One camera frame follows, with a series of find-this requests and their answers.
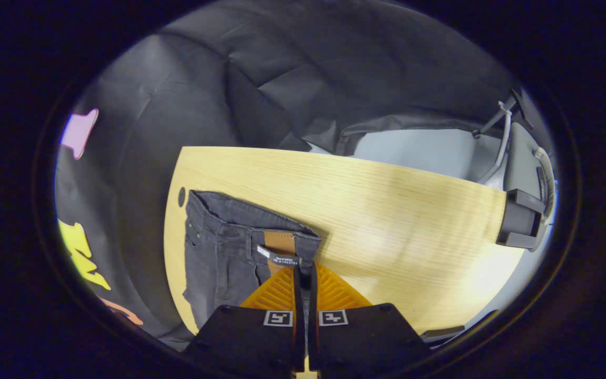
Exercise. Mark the black jeans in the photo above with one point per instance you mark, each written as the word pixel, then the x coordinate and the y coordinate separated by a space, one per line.
pixel 224 247

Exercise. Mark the grey chair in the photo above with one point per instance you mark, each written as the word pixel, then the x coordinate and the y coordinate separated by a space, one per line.
pixel 521 163

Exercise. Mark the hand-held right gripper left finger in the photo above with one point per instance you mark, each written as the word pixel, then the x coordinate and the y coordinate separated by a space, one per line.
pixel 250 337

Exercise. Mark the black table bracket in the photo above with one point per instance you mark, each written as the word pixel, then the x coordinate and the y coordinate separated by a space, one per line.
pixel 518 221

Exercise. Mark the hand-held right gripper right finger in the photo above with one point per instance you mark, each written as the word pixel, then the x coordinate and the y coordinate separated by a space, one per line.
pixel 361 337

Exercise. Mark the black backdrop cloth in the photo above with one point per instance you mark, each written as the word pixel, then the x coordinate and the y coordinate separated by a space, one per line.
pixel 282 68

